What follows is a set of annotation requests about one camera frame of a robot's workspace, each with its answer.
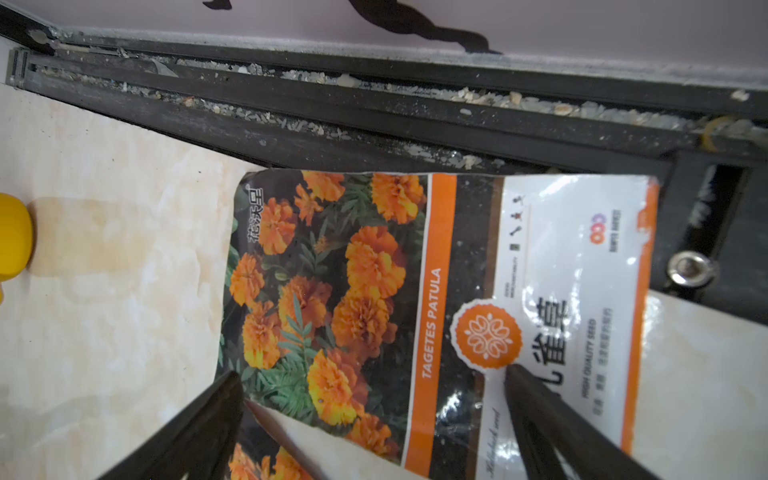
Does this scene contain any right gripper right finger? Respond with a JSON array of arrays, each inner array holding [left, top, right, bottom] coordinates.
[[504, 364, 655, 479]]

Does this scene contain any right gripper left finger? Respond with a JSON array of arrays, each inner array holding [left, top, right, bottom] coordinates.
[[102, 372, 244, 479]]

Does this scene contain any marigold seed packet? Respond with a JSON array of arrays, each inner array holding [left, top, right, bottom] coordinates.
[[217, 169, 659, 479], [224, 405, 418, 479]]

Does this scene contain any yellow mug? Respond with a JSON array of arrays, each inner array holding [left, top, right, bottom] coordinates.
[[1, 193, 35, 283]]

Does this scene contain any black frame rail right side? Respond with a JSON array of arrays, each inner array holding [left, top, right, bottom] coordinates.
[[1, 3, 767, 324]]

